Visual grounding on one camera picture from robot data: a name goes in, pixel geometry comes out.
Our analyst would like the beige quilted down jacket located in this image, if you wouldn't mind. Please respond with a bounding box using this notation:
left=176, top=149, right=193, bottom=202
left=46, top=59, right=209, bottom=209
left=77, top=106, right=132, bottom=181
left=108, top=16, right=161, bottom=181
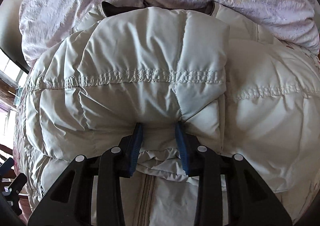
left=15, top=4, right=319, bottom=225

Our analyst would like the floral bed sheet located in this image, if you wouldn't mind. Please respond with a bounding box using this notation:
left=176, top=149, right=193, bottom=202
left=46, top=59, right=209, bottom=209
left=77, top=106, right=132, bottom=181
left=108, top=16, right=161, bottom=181
left=12, top=42, right=320, bottom=174

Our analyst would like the dark wooden chair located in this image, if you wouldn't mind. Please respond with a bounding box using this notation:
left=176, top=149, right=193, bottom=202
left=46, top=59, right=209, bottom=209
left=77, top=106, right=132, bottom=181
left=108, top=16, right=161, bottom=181
left=0, top=144, right=13, bottom=165

